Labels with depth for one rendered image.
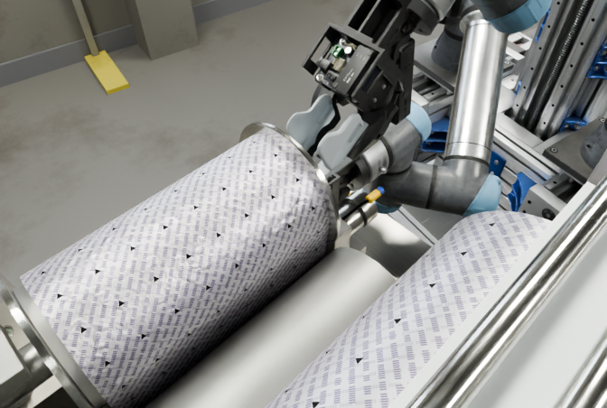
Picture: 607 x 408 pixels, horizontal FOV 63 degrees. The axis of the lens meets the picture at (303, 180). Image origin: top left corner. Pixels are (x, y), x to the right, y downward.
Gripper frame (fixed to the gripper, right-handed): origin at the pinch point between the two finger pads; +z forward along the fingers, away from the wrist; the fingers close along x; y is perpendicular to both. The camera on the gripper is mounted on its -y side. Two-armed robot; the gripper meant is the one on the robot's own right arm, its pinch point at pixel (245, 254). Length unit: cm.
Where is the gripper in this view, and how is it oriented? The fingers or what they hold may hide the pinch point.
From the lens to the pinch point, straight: 65.4
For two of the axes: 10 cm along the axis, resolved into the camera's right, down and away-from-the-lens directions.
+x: 6.9, 5.3, -4.9
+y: 0.0, -6.8, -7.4
